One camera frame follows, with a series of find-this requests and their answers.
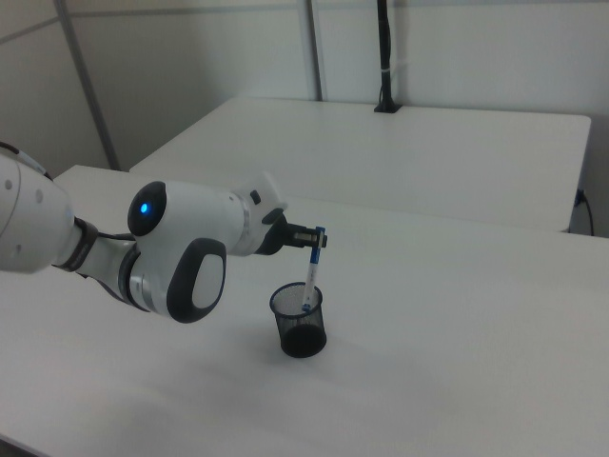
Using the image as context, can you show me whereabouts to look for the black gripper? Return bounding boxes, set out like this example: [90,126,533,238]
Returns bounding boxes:
[259,212,331,257]

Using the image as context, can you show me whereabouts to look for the blue and white marker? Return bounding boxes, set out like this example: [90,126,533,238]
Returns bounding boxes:
[300,227,327,313]

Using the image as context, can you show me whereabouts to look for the white background table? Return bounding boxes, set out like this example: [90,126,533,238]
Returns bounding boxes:
[128,96,593,234]

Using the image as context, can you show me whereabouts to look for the black mesh pen holder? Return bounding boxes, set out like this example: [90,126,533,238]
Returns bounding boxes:
[268,281,328,360]

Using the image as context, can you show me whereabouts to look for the grey metal partition post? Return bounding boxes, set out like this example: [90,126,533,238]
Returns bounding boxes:
[51,0,120,170]
[303,0,330,103]

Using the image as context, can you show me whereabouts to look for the black camera pole with clamp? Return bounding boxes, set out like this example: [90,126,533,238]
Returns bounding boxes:
[373,0,402,115]

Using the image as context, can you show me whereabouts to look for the black cable with blue plug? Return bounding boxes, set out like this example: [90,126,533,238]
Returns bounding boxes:
[575,189,597,236]

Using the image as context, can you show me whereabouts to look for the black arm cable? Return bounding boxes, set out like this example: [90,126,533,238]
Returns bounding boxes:
[0,140,54,183]

